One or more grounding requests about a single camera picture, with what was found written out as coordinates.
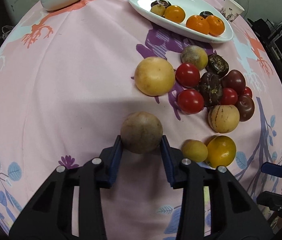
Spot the white oval plate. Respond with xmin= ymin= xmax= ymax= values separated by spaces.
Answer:
xmin=128 ymin=0 xmax=234 ymax=44

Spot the dark fruit on plate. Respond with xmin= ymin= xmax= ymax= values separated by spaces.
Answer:
xmin=200 ymin=11 xmax=213 ymax=19
xmin=151 ymin=0 xmax=171 ymax=8

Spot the red cherry tomato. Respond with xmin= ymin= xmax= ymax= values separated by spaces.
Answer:
xmin=220 ymin=88 xmax=238 ymax=105
xmin=175 ymin=63 xmax=200 ymax=88
xmin=177 ymin=89 xmax=204 ymax=114

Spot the large orange tangerine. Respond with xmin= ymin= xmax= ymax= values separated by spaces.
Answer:
xmin=185 ymin=15 xmax=210 ymax=35

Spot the small tangerine on plate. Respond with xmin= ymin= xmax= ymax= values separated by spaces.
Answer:
xmin=164 ymin=5 xmax=185 ymax=23

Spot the tangerine on plate right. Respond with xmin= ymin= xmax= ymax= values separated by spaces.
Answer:
xmin=206 ymin=15 xmax=225 ymax=36

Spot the yellow round fruit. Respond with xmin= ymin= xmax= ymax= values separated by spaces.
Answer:
xmin=134 ymin=56 xmax=175 ymax=96

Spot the paper cup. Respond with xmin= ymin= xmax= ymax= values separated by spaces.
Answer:
xmin=220 ymin=0 xmax=244 ymax=22

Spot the dark purple plum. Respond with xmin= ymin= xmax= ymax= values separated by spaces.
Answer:
xmin=222 ymin=69 xmax=246 ymax=95
xmin=235 ymin=95 xmax=255 ymax=122

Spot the dark wrinkled fruit top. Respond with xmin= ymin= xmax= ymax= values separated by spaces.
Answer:
xmin=206 ymin=54 xmax=229 ymax=79

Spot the dark fruit on plate right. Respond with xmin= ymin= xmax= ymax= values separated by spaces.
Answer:
xmin=200 ymin=11 xmax=213 ymax=19

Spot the brownish round passion fruit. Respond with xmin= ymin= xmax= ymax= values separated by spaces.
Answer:
xmin=120 ymin=112 xmax=163 ymax=154

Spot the tan melon pear fruit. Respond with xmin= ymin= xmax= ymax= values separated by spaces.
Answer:
xmin=208 ymin=105 xmax=240 ymax=133

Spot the dark brown wrinkled fruit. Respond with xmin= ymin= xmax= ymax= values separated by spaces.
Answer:
xmin=198 ymin=72 xmax=223 ymax=107

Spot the greenish yellow fruit top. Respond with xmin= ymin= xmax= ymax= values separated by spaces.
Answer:
xmin=181 ymin=45 xmax=208 ymax=71

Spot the green yellow tomato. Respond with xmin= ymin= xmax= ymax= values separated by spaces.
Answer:
xmin=206 ymin=135 xmax=236 ymax=168

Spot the dark fruit on plate left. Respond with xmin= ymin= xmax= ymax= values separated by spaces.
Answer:
xmin=151 ymin=0 xmax=171 ymax=8

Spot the small yellow fruit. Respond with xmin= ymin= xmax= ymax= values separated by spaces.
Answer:
xmin=181 ymin=140 xmax=208 ymax=163

